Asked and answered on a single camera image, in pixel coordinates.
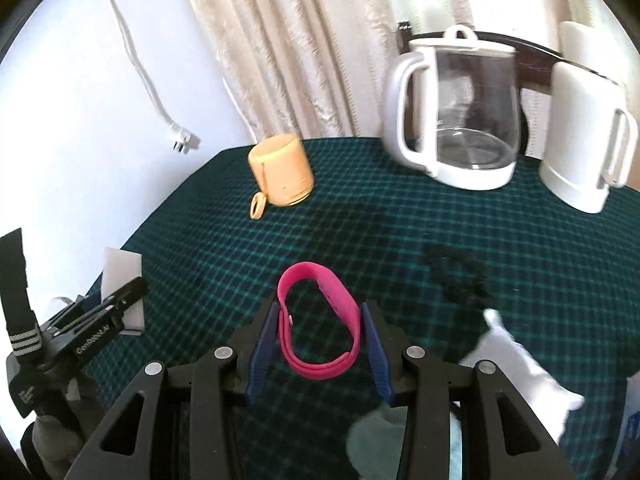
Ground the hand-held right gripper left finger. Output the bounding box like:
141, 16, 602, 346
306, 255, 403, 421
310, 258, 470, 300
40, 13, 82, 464
62, 301, 281, 480

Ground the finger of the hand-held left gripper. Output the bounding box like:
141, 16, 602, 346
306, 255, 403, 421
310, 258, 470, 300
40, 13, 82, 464
50, 296, 103, 328
75, 276, 149, 321

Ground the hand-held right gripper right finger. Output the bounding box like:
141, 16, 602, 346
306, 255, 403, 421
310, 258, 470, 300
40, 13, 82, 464
361, 301, 583, 480

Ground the teal knit hat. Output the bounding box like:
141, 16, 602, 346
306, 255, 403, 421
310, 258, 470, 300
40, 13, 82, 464
347, 402, 416, 480

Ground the pink silicone wristband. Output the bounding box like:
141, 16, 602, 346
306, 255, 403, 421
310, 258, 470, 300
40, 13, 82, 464
277, 262, 361, 378

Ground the black hair scrunchie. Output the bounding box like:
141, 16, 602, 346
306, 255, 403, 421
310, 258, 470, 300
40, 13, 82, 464
424, 244, 493, 306

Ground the white plastic bag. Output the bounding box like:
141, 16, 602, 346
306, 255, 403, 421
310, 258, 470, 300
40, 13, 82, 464
457, 307, 586, 441

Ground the white foam block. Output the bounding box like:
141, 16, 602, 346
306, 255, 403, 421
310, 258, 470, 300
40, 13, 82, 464
101, 247, 147, 335

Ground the green plaid tablecloth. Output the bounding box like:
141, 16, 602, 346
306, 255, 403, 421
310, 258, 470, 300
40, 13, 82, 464
82, 137, 640, 480

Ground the orange cylindrical speaker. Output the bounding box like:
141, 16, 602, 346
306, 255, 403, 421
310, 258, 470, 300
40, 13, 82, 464
248, 134, 316, 220

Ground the white thermos jug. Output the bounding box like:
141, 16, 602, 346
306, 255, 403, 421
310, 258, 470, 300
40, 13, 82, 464
538, 20, 640, 215

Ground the cream patterned curtain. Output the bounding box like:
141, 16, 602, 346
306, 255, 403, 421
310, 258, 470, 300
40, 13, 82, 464
175, 0, 640, 141

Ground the dark wooden chair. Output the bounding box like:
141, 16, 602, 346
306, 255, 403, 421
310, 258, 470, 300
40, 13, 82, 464
397, 22, 626, 156

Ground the black striped wrist strap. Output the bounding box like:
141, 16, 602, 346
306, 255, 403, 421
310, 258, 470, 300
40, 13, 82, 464
0, 227, 43, 361

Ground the white power cable with plug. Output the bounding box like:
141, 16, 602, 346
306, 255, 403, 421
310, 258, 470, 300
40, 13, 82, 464
107, 0, 201, 153

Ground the glass kettle with white handle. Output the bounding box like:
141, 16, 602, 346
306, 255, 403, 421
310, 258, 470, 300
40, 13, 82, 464
382, 25, 523, 191

